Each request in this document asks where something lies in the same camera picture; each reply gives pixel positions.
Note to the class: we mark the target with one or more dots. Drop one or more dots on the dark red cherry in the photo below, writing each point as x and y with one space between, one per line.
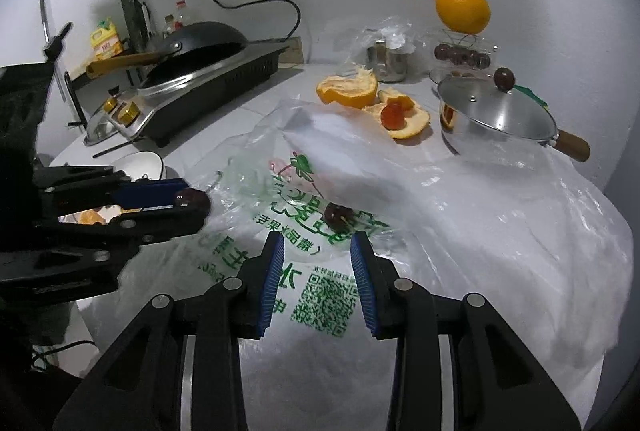
337 217
184 197

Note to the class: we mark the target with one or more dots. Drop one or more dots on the white fruit dish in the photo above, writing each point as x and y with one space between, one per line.
112 212

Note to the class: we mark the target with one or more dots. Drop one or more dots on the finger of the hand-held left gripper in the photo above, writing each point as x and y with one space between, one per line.
150 192
160 226

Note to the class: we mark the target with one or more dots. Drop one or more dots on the stainless steel cup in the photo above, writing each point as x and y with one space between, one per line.
390 61

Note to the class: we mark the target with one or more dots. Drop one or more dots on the crumpled clear plastic bag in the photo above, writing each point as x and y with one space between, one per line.
350 41

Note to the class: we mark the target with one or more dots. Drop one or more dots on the orange segment in dish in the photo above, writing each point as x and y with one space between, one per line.
84 216

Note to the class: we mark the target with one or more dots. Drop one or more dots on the black induction cooker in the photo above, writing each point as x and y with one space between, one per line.
215 81

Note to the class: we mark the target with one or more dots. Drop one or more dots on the beige box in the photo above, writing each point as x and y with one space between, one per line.
296 51

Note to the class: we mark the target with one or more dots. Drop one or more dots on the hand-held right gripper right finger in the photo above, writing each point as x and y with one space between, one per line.
361 283

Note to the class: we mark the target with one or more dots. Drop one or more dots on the glass lid with gold knob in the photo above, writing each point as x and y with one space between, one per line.
107 123

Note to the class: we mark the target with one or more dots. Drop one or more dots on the green printed plastic bag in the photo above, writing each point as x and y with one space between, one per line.
450 236

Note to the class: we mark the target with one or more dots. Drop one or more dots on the clear box with cherries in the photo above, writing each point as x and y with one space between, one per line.
462 53

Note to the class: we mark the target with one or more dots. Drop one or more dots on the small dark bottle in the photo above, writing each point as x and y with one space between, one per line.
169 27

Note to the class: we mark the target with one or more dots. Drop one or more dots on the red capped bottle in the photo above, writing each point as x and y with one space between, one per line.
181 16

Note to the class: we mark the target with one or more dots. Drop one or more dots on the red orange fruit piece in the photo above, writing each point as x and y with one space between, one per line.
392 115

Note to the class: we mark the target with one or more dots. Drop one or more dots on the whole orange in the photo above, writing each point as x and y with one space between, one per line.
462 7

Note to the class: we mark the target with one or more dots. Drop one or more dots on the black bent bracket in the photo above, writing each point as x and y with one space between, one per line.
76 100

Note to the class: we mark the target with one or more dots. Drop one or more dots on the thin black stick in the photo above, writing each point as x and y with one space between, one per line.
117 148

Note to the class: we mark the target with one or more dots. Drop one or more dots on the yellow bottle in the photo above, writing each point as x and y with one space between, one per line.
106 40

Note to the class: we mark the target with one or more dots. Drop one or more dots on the steel pot lid dark knob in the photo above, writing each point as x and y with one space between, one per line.
485 103

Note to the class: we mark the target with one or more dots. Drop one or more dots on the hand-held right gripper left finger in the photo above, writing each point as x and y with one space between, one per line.
272 283

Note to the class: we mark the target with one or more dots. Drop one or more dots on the black metal hook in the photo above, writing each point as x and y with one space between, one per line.
145 11

